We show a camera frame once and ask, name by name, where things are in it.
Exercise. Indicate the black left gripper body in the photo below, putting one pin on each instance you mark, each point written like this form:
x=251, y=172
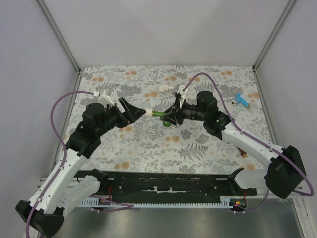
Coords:
x=117, y=119

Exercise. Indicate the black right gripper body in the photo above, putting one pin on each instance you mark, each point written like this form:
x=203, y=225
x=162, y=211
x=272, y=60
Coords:
x=182, y=113

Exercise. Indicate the white PVC elbow fitting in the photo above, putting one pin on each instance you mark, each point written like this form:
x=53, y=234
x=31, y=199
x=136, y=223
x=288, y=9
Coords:
x=149, y=113

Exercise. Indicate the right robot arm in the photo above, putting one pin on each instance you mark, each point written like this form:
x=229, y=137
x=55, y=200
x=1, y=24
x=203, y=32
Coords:
x=283, y=167

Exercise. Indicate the white faucet with elbow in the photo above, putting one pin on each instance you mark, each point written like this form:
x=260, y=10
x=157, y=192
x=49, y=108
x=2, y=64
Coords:
x=167, y=87

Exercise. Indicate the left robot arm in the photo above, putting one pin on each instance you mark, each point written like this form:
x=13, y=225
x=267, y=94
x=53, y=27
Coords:
x=47, y=209

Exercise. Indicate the floral patterned table mat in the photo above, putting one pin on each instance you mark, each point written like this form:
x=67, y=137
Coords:
x=147, y=145

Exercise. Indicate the blue faucet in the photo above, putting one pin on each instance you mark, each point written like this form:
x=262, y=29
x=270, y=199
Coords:
x=238, y=99

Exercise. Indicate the brown faucet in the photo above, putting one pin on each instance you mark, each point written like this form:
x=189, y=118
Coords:
x=243, y=153

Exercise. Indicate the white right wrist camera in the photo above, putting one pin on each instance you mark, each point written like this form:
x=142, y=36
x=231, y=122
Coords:
x=180, y=93

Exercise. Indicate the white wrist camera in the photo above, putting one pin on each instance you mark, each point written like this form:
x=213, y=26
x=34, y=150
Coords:
x=180, y=93
x=105, y=99

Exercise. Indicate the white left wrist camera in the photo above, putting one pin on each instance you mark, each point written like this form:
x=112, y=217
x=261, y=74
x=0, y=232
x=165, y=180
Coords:
x=105, y=99

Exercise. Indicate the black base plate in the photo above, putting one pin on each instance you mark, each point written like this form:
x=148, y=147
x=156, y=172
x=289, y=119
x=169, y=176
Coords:
x=129, y=187

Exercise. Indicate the aluminium left corner post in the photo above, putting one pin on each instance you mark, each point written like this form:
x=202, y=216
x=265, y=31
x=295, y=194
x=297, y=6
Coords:
x=57, y=32

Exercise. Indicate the aluminium corner post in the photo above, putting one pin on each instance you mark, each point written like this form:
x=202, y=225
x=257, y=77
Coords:
x=57, y=32
x=276, y=29

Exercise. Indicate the aluminium right corner post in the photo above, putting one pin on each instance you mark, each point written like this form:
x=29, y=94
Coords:
x=276, y=29

